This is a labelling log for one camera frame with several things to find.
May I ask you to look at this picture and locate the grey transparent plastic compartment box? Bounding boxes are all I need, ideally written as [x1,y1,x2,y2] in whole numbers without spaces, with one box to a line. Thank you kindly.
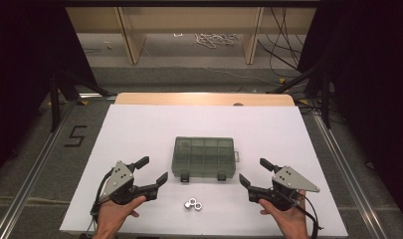
[171,135,240,183]

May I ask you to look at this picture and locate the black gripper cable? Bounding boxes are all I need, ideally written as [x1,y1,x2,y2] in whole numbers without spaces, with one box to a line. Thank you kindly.
[296,192,323,239]
[89,168,114,235]

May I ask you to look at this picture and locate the person's left hand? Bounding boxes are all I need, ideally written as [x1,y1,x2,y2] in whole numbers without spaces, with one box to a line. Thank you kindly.
[93,195,147,239]

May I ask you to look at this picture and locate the black metal stand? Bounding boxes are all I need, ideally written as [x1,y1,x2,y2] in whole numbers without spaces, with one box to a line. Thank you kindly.
[268,61,333,130]
[49,64,111,133]

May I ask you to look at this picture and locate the person's right hand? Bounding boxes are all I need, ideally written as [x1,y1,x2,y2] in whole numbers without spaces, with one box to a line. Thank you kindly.
[258,190,310,239]

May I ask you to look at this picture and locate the thin white floor cable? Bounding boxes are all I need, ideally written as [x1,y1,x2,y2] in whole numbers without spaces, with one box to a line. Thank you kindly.
[141,45,281,87]

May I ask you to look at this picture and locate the tangled white rope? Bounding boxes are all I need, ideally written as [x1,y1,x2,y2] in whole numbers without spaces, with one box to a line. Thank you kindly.
[194,32,239,50]

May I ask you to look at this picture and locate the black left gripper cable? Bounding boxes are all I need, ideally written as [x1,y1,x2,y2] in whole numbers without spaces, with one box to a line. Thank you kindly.
[89,168,114,235]

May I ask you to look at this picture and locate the light wooden desk frame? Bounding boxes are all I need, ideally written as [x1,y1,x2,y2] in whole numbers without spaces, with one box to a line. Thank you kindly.
[66,6,318,67]

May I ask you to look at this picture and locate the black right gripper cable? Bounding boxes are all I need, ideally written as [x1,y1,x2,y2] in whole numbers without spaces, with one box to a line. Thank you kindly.
[296,192,323,239]

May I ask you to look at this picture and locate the black floor cables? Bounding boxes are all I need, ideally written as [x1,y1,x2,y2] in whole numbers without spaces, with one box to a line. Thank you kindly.
[257,7,310,88]

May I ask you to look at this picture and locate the aluminium floor rail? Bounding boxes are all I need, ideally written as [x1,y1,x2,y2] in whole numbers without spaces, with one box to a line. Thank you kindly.
[301,108,391,239]
[0,93,117,239]

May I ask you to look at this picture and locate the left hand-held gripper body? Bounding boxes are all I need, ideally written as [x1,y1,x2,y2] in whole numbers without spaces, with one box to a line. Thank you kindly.
[99,160,147,206]

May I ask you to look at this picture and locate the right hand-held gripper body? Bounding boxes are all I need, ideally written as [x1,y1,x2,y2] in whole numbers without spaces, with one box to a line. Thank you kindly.
[269,165,321,212]

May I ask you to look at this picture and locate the black curtain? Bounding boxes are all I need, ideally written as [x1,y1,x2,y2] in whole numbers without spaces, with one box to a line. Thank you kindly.
[0,0,99,182]
[297,0,403,230]

